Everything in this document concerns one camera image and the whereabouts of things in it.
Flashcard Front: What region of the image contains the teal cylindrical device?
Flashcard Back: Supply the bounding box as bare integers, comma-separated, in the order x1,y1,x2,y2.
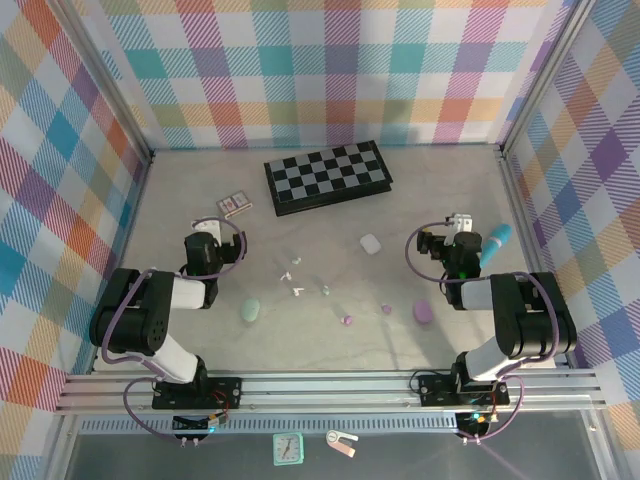
478,223,513,269

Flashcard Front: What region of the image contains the small playing card box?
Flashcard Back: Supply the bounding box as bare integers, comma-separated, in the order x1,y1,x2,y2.
215,189,254,221

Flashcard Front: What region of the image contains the black folding chessboard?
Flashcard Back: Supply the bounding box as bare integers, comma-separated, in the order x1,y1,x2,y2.
263,140,394,217

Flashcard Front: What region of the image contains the perforated metal strip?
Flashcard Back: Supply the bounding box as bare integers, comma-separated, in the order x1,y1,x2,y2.
79,417,461,435

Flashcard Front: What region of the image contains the teal square clock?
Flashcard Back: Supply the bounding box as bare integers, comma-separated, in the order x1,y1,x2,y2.
272,432,305,467

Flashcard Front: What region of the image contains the white and pink clip tool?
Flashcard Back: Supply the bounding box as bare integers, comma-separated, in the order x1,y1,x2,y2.
324,429,360,458

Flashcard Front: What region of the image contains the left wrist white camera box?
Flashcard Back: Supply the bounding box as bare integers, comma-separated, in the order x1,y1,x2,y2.
192,217,225,242

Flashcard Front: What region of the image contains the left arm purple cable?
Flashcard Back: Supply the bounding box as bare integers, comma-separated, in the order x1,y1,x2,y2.
99,217,249,444

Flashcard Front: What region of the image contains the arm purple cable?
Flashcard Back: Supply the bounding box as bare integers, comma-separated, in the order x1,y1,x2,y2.
404,219,564,444
99,217,249,444

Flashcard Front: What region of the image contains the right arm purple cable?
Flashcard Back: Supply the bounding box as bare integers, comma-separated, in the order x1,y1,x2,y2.
404,219,564,444

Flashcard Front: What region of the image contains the aluminium frame side bar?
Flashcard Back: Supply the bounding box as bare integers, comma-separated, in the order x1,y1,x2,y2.
497,147,551,281
112,149,154,274

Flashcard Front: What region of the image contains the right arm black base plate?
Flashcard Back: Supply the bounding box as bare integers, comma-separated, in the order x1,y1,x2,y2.
416,372,511,409

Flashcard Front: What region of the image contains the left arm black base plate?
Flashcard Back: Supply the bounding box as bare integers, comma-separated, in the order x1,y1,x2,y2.
151,375,244,411

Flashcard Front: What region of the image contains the aluminium frame post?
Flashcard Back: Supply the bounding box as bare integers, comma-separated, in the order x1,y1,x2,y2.
497,0,601,161
47,0,154,169

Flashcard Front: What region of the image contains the aluminium mounting rail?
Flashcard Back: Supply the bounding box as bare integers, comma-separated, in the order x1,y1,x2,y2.
53,369,609,415

